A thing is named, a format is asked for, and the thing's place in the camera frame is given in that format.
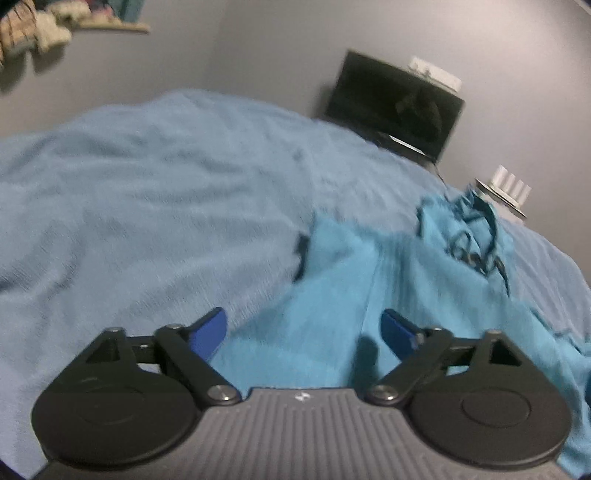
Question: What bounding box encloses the black monitor cable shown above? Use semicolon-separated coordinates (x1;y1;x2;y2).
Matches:
429;161;452;197

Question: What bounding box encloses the black monitor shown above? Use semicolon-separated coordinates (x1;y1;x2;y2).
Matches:
323;50;466;164

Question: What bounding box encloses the wooden window sill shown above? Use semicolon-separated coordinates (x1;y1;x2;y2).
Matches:
74;22;151;36

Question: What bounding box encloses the light blue fleece blanket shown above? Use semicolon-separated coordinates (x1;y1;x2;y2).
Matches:
0;90;591;480

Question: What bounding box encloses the white wall socket strip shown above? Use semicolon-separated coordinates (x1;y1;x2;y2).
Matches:
409;56;462;90

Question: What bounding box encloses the cream fleece garment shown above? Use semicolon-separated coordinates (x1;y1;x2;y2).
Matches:
34;4;75;49

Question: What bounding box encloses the beige plaid garment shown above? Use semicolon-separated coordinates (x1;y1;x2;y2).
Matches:
0;0;38;70

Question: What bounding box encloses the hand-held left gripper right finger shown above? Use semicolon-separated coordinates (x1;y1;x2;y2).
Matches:
365;309;526;406

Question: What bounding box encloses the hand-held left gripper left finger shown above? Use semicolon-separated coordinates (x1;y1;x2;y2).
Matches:
79;308;242;407

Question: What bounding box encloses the white router with antennas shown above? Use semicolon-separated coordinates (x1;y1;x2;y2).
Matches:
475;165;533;220

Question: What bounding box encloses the teal zip hooded jacket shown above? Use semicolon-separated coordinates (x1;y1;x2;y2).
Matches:
210;185;591;480

